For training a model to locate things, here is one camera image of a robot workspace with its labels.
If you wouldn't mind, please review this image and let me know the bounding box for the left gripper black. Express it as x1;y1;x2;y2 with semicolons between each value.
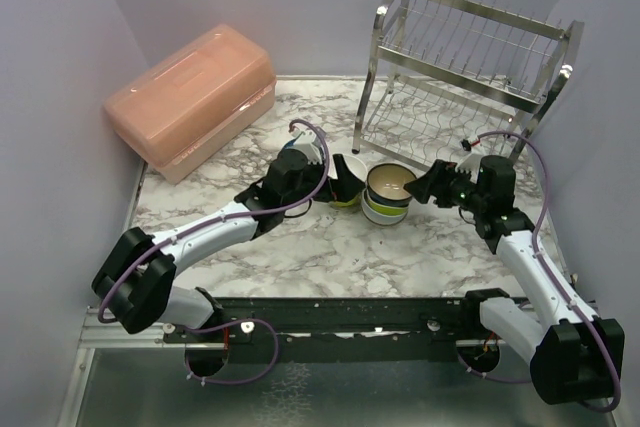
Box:
283;154;365;210

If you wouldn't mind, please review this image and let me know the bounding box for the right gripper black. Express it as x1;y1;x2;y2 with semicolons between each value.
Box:
404;158;488;214

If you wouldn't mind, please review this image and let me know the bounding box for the white orange bowl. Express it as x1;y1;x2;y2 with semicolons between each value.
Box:
328;154;368;182

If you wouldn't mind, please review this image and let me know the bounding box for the dark teal beige bowl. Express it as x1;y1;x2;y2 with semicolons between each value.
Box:
366;163;417;207

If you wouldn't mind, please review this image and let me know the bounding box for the lime green white bowl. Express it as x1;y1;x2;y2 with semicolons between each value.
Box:
364;190;409;216

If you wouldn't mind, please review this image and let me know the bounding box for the stainless steel dish rack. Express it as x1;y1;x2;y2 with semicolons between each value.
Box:
352;0;585;170

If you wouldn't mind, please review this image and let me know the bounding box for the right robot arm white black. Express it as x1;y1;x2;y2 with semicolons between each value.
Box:
404;155;624;412

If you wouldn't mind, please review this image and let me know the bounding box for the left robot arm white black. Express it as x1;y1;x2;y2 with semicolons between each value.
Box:
91;149;364;342

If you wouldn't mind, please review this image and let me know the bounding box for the yellow-green bottom bowl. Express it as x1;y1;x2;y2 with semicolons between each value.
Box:
328;193;361;209

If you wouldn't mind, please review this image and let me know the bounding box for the white grey bottom bowl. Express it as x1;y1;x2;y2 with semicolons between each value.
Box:
361;197;408;226

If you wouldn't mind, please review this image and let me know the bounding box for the blue white patterned bowl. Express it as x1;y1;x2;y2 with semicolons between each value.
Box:
277;142;303;162

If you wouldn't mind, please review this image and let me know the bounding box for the pink plastic storage box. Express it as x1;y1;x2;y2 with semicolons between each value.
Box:
104;25;277;184

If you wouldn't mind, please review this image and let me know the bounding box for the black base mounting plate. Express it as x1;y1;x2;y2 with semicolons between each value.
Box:
99;266;581;366

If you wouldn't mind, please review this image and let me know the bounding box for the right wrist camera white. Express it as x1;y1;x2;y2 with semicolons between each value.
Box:
456;138;485;173

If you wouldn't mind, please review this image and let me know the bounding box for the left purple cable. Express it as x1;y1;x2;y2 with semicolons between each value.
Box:
97;119;331;387

